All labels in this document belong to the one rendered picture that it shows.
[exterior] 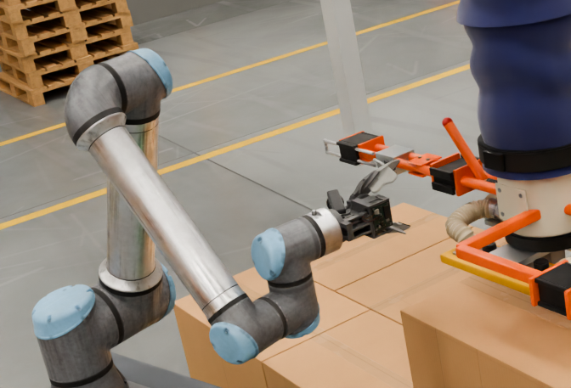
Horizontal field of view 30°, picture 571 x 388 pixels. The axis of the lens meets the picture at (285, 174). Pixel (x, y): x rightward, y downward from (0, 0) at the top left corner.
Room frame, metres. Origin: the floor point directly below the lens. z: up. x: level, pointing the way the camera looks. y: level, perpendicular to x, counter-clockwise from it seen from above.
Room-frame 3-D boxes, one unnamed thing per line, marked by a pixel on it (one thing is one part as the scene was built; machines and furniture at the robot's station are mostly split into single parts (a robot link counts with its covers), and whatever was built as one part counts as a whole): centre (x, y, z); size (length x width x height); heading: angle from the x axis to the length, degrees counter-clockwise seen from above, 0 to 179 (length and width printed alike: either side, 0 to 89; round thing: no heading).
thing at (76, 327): (2.24, 0.55, 0.99); 0.17 x 0.15 x 0.18; 132
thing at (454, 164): (2.13, -0.36, 1.23); 0.10 x 0.08 x 0.06; 119
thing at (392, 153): (2.32, -0.26, 1.22); 0.07 x 0.07 x 0.04; 29
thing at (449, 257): (1.86, -0.40, 1.12); 0.34 x 0.10 x 0.05; 29
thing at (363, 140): (2.44, -0.19, 1.23); 0.08 x 0.07 x 0.05; 29
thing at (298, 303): (1.90, 0.04, 1.12); 0.12 x 0.09 x 0.12; 132
